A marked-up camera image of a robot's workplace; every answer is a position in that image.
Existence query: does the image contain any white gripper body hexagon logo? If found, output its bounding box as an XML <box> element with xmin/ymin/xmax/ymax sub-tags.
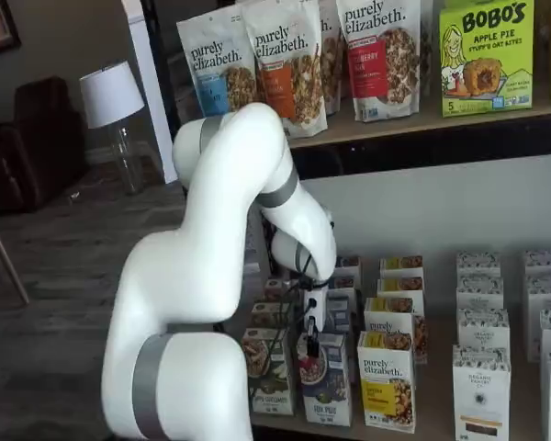
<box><xmin>302</xmin><ymin>287</ymin><xmax>330</xmax><ymax>339</ymax></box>

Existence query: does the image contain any blue and white cereal box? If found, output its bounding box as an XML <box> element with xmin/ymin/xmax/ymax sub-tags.
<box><xmin>321</xmin><ymin>300</ymin><xmax>353</xmax><ymax>337</ymax></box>
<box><xmin>332</xmin><ymin>255</ymin><xmax>362</xmax><ymax>279</ymax></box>
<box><xmin>325</xmin><ymin>276</ymin><xmax>357</xmax><ymax>305</ymax></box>
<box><xmin>296</xmin><ymin>332</ymin><xmax>354</xmax><ymax>428</ymax></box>

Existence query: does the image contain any green and white cereal box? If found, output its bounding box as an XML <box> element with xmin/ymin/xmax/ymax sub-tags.
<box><xmin>240</xmin><ymin>327</ymin><xmax>296</xmax><ymax>417</ymax></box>
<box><xmin>263</xmin><ymin>277</ymin><xmax>300</xmax><ymax>305</ymax></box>
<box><xmin>248</xmin><ymin>301</ymin><xmax>296</xmax><ymax>335</ymax></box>

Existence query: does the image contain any yellow purely elizabeth box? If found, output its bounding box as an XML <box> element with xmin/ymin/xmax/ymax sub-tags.
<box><xmin>379</xmin><ymin>255</ymin><xmax>425</xmax><ymax>280</ymax></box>
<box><xmin>356</xmin><ymin>331</ymin><xmax>419</xmax><ymax>435</ymax></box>
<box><xmin>377</xmin><ymin>276</ymin><xmax>426</xmax><ymax>304</ymax></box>
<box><xmin>363</xmin><ymin>296</ymin><xmax>429</xmax><ymax>365</ymax></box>

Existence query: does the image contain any black metal shelf rack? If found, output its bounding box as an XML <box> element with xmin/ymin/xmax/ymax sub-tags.
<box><xmin>238</xmin><ymin>94</ymin><xmax>551</xmax><ymax>441</ymax></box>

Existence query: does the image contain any green Bobo's apple pie box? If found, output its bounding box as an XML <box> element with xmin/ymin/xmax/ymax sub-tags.
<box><xmin>438</xmin><ymin>0</ymin><xmax>535</xmax><ymax>118</ymax></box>

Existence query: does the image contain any orange label granola bag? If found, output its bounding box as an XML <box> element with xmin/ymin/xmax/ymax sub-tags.
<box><xmin>242</xmin><ymin>0</ymin><xmax>329</xmax><ymax>141</ymax></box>

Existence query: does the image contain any white granola bag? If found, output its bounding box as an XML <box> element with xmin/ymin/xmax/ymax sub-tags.
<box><xmin>318</xmin><ymin>0</ymin><xmax>351</xmax><ymax>117</ymax></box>

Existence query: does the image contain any red label granola bag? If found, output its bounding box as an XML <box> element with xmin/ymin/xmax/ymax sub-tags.
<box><xmin>335</xmin><ymin>0</ymin><xmax>422</xmax><ymax>123</ymax></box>

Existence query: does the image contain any blue label granola bag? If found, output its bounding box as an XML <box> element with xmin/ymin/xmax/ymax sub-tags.
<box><xmin>175</xmin><ymin>7</ymin><xmax>259</xmax><ymax>121</ymax></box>

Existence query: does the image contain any white shade glass lamp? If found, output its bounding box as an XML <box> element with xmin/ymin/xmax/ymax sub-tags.
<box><xmin>78</xmin><ymin>61</ymin><xmax>147</xmax><ymax>198</ymax></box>

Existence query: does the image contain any chair with wooden legs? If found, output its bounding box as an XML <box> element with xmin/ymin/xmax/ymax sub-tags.
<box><xmin>0</xmin><ymin>203</ymin><xmax>31</xmax><ymax>306</ymax></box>

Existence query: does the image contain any dark brown armchair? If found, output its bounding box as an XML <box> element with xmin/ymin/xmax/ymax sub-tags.
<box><xmin>0</xmin><ymin>76</ymin><xmax>92</xmax><ymax>218</ymax></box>

